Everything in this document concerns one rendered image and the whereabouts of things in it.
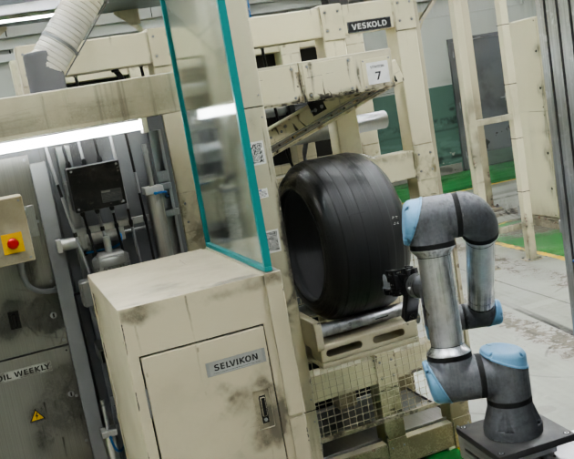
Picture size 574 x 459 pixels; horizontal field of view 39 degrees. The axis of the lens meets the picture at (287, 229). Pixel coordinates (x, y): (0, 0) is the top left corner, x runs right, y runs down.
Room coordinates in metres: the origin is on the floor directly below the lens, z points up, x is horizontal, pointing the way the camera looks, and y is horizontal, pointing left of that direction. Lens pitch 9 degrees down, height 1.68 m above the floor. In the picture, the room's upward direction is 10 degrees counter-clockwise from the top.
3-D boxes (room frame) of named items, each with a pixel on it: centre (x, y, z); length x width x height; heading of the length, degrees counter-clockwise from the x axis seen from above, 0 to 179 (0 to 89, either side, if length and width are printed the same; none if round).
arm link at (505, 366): (2.01, -0.49, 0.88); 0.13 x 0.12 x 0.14; 86
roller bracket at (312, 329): (2.70, 0.02, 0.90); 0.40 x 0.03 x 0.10; 19
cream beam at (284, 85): (3.08, -0.17, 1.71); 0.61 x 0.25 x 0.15; 109
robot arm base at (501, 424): (2.01, -0.50, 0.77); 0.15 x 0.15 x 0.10
